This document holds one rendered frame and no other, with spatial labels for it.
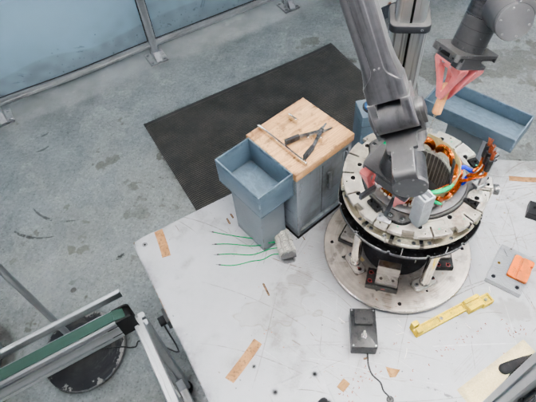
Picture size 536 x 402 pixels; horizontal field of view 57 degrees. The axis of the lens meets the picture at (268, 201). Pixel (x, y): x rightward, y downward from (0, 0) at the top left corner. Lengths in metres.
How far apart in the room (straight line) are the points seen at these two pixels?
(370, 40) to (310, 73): 2.35
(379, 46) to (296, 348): 0.78
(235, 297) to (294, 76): 1.98
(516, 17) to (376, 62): 0.22
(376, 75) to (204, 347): 0.81
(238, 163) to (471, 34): 0.65
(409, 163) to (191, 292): 0.76
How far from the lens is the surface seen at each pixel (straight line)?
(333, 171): 1.32
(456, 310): 1.34
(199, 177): 2.58
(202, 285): 1.36
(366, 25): 0.75
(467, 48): 0.93
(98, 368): 2.21
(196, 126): 2.84
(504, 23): 0.85
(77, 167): 2.87
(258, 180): 1.27
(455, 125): 1.38
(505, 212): 1.56
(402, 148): 0.82
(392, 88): 0.78
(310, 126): 1.28
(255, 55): 3.28
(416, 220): 1.05
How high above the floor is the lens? 1.97
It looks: 53 degrees down
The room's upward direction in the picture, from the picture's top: 6 degrees counter-clockwise
